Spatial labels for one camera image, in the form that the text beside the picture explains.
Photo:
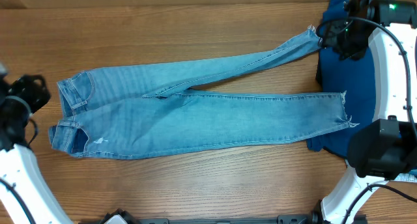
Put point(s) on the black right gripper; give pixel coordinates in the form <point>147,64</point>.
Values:
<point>336,37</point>

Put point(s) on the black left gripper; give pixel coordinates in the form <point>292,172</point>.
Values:
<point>31,90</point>

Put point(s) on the light blue jeans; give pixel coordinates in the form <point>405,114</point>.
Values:
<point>150,110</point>

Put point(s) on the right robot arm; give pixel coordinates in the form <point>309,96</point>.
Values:
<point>369,48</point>

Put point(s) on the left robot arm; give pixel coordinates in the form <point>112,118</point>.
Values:
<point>24,192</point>

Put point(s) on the dark blue shirt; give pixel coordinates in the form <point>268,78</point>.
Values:
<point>358,79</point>

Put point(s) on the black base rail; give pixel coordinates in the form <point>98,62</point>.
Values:
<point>122,216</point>

